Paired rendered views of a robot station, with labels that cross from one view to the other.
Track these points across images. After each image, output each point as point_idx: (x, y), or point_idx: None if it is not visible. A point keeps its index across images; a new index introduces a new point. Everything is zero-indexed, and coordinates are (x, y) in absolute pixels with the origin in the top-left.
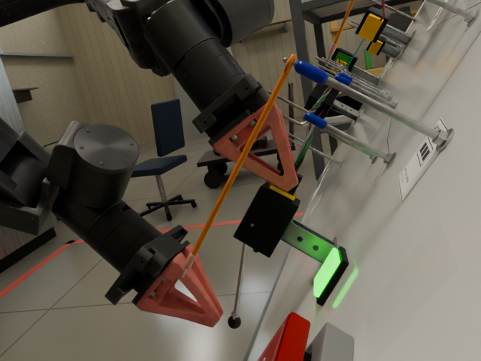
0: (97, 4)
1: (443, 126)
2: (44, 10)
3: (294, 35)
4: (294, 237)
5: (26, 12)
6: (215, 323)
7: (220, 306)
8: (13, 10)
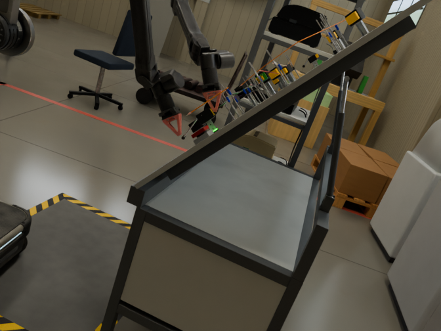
0: (183, 23)
1: None
2: None
3: (251, 47)
4: (209, 123)
5: None
6: (178, 134)
7: (181, 132)
8: None
